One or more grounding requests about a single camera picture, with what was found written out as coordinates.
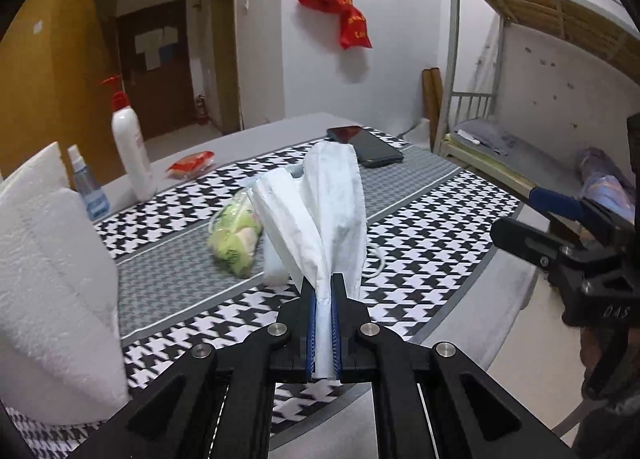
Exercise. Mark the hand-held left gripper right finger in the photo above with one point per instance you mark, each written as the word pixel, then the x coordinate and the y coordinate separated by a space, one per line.
pixel 336 334

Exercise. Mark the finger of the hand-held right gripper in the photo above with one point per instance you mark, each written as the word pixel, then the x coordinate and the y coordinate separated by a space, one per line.
pixel 557 203
pixel 530 241

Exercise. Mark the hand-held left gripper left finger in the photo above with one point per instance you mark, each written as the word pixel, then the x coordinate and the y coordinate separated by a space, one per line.
pixel 311 334

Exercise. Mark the green vegetables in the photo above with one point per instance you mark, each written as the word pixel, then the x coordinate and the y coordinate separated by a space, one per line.
pixel 235 239

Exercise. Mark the white face mask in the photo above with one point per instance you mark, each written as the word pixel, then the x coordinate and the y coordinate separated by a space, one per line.
pixel 335 199

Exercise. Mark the white foam box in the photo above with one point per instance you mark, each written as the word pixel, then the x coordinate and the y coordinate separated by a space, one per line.
pixel 55 289

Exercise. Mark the person's right hand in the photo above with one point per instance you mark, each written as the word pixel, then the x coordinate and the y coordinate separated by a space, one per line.
pixel 592 351

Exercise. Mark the blue patterned quilt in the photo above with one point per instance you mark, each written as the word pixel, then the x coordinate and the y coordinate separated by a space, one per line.
pixel 607 184

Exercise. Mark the grey pillow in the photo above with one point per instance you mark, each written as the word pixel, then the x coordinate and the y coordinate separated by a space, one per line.
pixel 487 136

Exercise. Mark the wooden boards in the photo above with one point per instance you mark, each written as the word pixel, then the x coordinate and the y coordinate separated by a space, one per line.
pixel 432 109

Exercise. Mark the black smartphone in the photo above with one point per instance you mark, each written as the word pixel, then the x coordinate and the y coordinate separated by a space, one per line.
pixel 370 146

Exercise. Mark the metal bunk bed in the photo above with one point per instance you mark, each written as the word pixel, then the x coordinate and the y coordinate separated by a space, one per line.
pixel 550 4

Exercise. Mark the red snack packet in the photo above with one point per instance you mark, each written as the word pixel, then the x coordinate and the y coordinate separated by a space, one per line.
pixel 190 165

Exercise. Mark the red fire extinguisher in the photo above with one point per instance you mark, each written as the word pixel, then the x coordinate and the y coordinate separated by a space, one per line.
pixel 200 111

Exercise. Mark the white lotion bottle red pump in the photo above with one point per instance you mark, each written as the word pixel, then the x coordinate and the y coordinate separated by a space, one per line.
pixel 132 149

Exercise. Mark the blue spray bottle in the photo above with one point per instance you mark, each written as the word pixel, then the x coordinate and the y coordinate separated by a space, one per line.
pixel 90 189

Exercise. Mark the brown entrance door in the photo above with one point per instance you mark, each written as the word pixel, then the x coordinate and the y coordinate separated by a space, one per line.
pixel 160 99

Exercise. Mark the blue paper notice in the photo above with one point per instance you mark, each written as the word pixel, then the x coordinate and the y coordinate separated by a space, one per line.
pixel 168 52

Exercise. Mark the white paper notice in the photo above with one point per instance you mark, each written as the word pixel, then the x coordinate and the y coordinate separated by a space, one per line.
pixel 150 46

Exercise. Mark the wooden wardrobe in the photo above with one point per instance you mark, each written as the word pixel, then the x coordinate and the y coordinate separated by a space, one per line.
pixel 50 89

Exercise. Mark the wooden side door frame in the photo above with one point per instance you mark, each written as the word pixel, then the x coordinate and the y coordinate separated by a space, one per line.
pixel 225 39

